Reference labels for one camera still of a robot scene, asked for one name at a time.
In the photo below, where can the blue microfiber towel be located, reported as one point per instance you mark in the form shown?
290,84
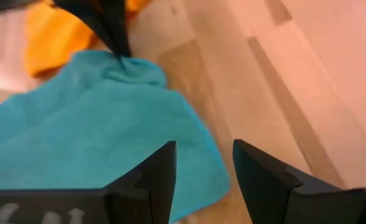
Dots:
92,124

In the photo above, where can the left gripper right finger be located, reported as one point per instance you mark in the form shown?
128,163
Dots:
264,186

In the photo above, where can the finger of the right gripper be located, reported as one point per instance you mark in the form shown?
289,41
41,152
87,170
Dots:
116,18
86,12

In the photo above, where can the orange microfiber towel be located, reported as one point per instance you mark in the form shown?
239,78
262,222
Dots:
52,37

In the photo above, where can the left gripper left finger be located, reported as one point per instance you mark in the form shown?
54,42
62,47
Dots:
152,186

